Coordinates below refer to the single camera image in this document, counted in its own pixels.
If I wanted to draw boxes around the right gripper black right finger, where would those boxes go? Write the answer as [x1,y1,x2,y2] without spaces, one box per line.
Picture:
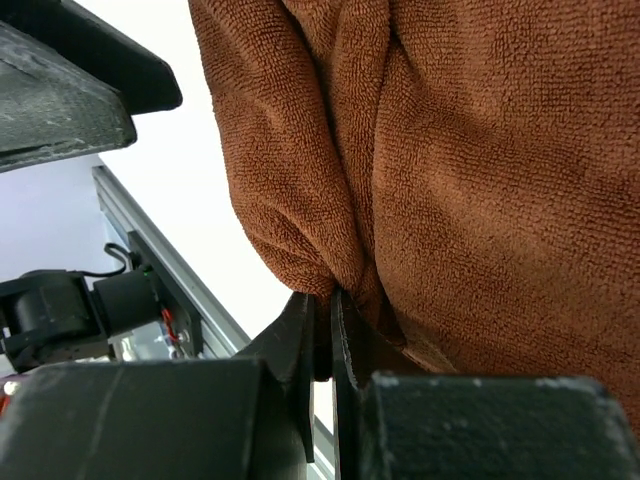
[330,288,424,479]

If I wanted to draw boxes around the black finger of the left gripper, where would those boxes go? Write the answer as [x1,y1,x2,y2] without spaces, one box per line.
[1,0,183,115]
[1,23,137,173]

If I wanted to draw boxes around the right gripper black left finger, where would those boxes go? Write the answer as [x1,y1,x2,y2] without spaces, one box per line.
[234,293,316,463]

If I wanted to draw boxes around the brown microfiber towel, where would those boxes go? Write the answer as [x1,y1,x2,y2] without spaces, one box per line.
[189,1,639,425]

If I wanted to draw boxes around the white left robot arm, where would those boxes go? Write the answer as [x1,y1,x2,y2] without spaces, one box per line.
[1,1,188,373]

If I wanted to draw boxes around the aluminium mounting rail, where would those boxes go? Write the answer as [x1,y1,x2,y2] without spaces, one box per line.
[93,166,335,479]

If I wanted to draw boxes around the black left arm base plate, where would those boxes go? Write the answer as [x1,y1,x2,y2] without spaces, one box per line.
[127,230,204,358]

